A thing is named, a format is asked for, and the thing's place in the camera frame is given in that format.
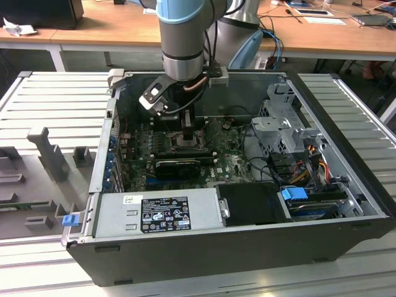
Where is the CPU socket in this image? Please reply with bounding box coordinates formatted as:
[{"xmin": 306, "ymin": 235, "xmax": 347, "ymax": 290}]
[{"xmin": 168, "ymin": 131, "xmax": 207, "ymax": 152}]

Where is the black RAM slot bank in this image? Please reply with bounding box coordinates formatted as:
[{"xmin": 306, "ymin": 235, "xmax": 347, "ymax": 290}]
[{"xmin": 153, "ymin": 147, "xmax": 215, "ymax": 165}]

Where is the pale blue teach pendant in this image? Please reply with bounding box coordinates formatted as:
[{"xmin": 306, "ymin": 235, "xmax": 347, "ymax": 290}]
[{"xmin": 228, "ymin": 30, "xmax": 264, "ymax": 71}]

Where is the green motherboard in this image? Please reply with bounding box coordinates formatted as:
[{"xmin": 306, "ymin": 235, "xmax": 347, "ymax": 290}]
[{"xmin": 119, "ymin": 119, "xmax": 257, "ymax": 192}]

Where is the graphics card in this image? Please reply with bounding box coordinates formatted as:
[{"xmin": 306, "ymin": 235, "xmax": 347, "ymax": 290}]
[{"xmin": 154, "ymin": 159, "xmax": 202, "ymax": 179}]

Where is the wooden desk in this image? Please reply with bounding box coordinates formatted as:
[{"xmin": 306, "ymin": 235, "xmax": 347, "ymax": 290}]
[{"xmin": 0, "ymin": 0, "xmax": 396, "ymax": 74}]

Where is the silver metal drive cage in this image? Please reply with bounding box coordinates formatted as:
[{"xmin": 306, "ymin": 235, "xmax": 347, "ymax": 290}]
[{"xmin": 250, "ymin": 82, "xmax": 329, "ymax": 155}]

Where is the grey power supply unit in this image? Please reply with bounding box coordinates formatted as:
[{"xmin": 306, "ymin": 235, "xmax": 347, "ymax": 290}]
[{"xmin": 92, "ymin": 188, "xmax": 225, "ymax": 239}]

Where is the hard disk in blue carrier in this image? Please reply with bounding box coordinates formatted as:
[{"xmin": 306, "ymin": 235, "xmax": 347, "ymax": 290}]
[{"xmin": 280, "ymin": 187, "xmax": 346, "ymax": 221}]

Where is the white framed tablet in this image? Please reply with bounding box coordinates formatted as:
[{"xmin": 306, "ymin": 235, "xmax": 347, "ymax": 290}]
[{"xmin": 293, "ymin": 7, "xmax": 334, "ymax": 17}]

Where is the white paper sheet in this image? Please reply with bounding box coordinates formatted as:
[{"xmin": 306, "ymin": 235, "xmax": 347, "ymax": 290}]
[{"xmin": 304, "ymin": 17, "xmax": 349, "ymax": 25}]

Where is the grey parts rack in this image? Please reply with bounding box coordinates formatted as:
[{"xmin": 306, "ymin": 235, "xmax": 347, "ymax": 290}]
[{"xmin": 0, "ymin": 126, "xmax": 100, "ymax": 239}]

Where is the black box on desk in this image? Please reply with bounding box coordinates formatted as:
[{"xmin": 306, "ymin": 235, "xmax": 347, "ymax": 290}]
[{"xmin": 0, "ymin": 0, "xmax": 84, "ymax": 30}]

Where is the black open PC case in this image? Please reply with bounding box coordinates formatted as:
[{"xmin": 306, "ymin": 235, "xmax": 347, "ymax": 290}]
[{"xmin": 61, "ymin": 69, "xmax": 396, "ymax": 287}]

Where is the crumpled white paper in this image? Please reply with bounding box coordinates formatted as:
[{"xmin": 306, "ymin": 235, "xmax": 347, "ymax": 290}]
[{"xmin": 2, "ymin": 17, "xmax": 38, "ymax": 37}]

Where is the dark notebook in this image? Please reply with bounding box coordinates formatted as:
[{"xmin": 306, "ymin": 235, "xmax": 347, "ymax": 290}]
[{"xmin": 351, "ymin": 14, "xmax": 394, "ymax": 28}]

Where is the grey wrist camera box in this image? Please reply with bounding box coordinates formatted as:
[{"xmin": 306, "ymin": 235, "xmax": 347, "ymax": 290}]
[{"xmin": 208, "ymin": 66, "xmax": 230, "ymax": 88}]

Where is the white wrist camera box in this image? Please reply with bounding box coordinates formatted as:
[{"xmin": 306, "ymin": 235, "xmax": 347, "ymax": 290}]
[{"xmin": 138, "ymin": 75, "xmax": 174, "ymax": 118}]

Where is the grey case corner bracket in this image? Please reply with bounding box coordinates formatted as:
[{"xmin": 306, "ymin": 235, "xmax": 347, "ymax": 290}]
[{"xmin": 107, "ymin": 68, "xmax": 126, "ymax": 91}]

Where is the blue cable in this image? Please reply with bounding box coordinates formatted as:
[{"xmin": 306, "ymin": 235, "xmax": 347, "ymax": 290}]
[{"xmin": 262, "ymin": 29, "xmax": 284, "ymax": 71}]

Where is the black cable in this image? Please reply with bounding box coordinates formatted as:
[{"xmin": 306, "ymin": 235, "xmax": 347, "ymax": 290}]
[{"xmin": 243, "ymin": 123, "xmax": 279, "ymax": 185}]

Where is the yellow red wire bundle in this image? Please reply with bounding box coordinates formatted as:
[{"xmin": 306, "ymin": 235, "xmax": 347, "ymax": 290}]
[{"xmin": 290, "ymin": 145, "xmax": 330, "ymax": 186}]

